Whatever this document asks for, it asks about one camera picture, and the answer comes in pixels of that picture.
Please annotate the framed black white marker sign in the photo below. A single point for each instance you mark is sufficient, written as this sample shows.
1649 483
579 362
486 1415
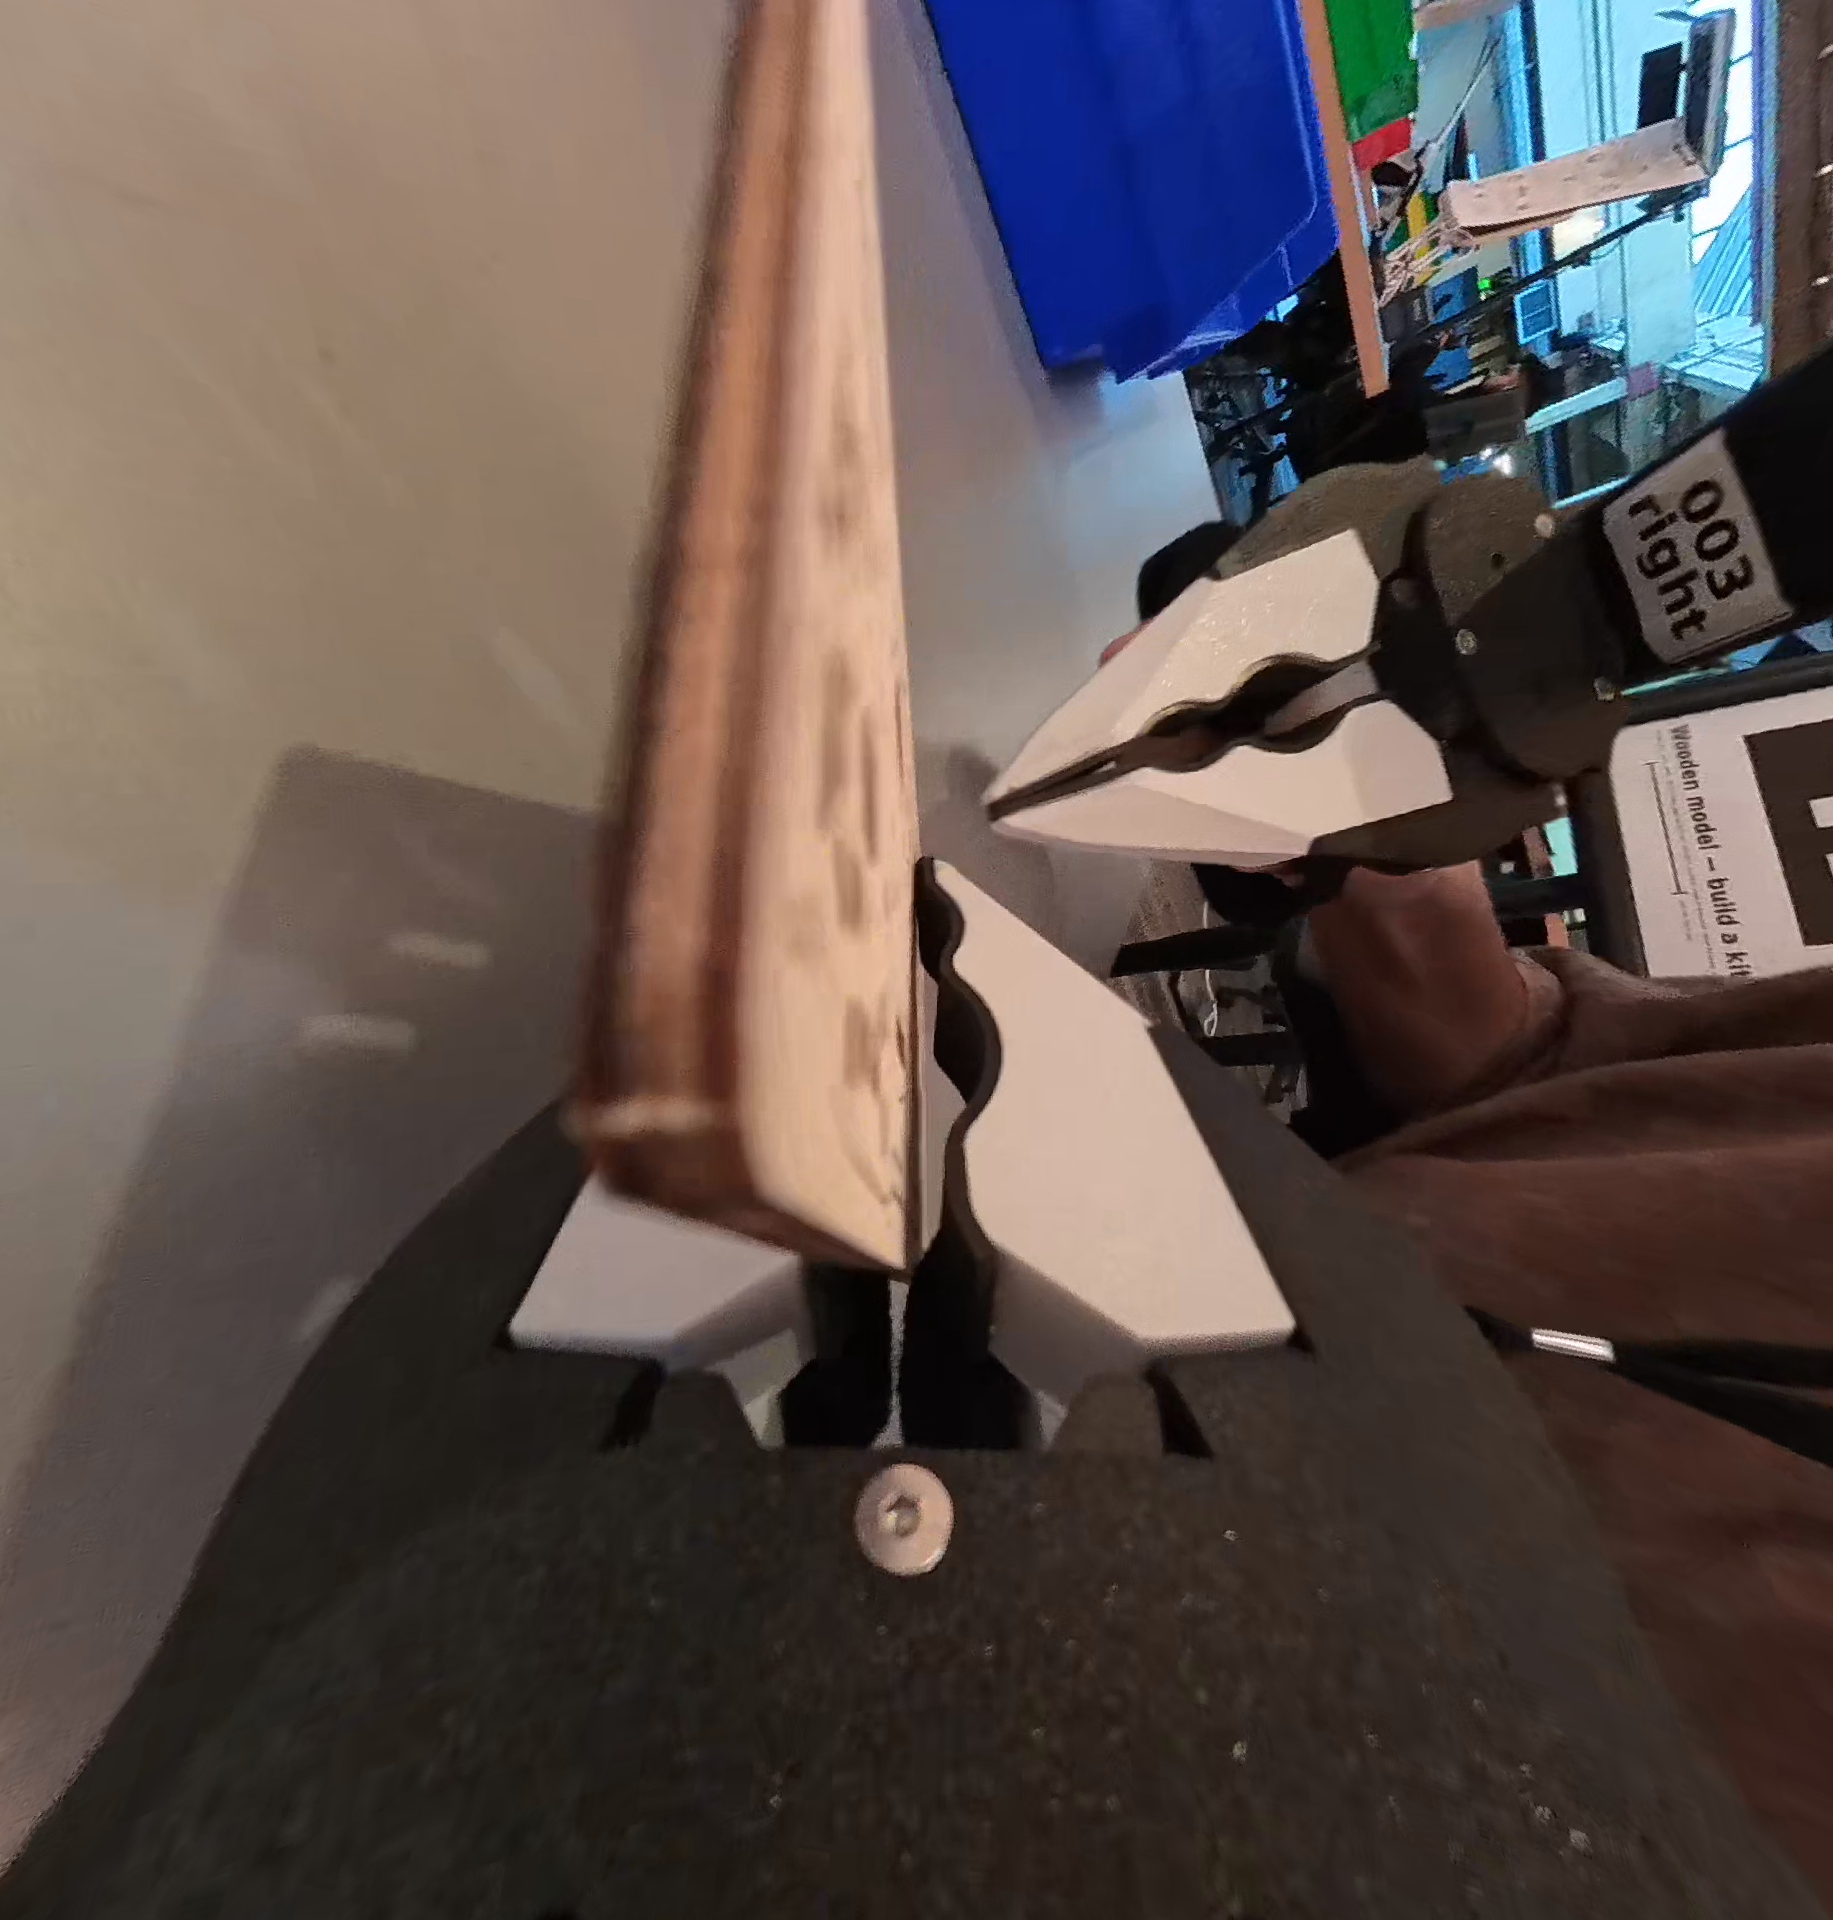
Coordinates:
1697 855

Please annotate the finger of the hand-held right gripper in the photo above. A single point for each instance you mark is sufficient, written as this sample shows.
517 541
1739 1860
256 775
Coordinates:
1246 615
1276 795

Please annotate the stacked blue plastic bins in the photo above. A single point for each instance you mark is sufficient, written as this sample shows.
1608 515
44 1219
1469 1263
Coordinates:
1125 151

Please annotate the laser-cut wooden model sheet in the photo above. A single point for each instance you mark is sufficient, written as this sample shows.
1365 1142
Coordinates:
766 676

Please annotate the person's brown sweatshirt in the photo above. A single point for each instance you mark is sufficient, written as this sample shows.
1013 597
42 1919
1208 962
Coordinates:
1756 1651

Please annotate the person's right hand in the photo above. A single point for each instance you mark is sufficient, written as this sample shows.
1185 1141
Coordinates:
1410 975

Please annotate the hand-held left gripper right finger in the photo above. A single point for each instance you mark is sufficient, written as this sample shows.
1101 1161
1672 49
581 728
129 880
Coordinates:
1110 1186

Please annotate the wooden shelf board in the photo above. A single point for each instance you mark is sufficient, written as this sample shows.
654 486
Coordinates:
1345 225

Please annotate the green plastic bins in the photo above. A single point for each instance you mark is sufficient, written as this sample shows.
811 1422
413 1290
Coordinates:
1365 61

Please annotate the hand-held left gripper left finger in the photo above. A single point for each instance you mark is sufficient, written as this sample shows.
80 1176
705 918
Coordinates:
615 1290

